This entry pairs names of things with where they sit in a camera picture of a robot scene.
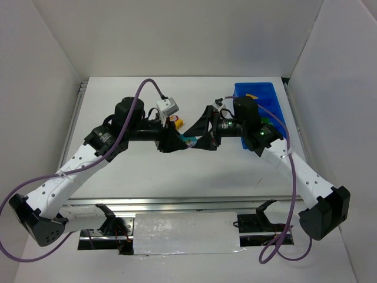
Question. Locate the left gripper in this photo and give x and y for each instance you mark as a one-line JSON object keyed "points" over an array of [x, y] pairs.
{"points": [[162, 137]]}

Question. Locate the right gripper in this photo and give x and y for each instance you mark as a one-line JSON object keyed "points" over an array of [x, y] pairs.
{"points": [[212, 130]]}

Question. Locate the teal printed round lego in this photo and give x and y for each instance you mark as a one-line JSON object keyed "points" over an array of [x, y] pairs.
{"points": [[189, 141]]}

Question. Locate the yellow lego brick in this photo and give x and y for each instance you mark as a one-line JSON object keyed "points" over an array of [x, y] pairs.
{"points": [[252, 96], [179, 123]]}

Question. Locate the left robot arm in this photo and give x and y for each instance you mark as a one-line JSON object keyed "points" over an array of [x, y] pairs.
{"points": [[44, 213]]}

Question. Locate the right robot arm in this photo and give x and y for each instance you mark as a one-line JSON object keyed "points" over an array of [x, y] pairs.
{"points": [[326, 205]]}

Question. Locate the blue divided plastic bin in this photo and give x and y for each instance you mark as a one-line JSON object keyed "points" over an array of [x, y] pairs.
{"points": [[268, 99]]}

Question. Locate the white foil tape panel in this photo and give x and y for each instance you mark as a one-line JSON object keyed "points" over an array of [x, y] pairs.
{"points": [[186, 233]]}

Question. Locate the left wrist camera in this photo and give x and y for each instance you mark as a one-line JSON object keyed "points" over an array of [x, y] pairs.
{"points": [[167, 107]]}

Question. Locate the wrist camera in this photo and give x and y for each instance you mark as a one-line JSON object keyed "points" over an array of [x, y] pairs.
{"points": [[218, 105], [167, 107]]}

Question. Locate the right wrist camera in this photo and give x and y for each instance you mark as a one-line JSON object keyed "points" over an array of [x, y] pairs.
{"points": [[218, 105]]}

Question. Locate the aluminium front rail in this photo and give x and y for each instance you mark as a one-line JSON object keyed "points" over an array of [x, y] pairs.
{"points": [[175, 205]]}

